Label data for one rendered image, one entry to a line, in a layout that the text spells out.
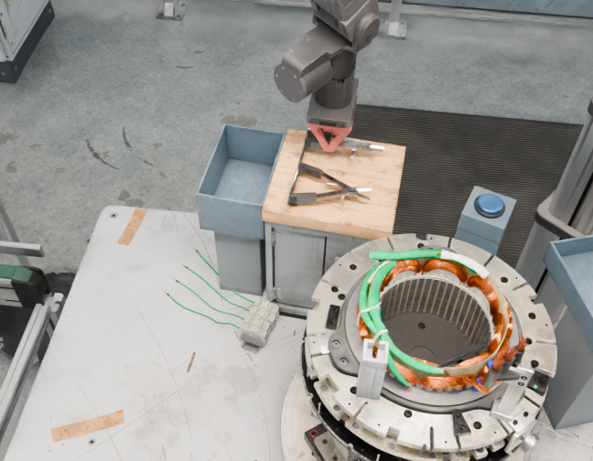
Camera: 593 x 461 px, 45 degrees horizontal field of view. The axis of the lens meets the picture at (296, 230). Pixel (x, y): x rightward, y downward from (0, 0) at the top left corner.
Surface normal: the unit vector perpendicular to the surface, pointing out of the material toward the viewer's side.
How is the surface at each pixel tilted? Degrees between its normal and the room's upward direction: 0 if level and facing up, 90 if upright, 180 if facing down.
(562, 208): 90
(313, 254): 90
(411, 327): 0
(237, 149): 90
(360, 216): 0
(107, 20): 0
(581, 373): 90
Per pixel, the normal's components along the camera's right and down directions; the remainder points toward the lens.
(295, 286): -0.21, 0.75
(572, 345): -0.98, 0.15
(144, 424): 0.01, -0.64
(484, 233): -0.45, 0.68
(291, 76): -0.69, 0.55
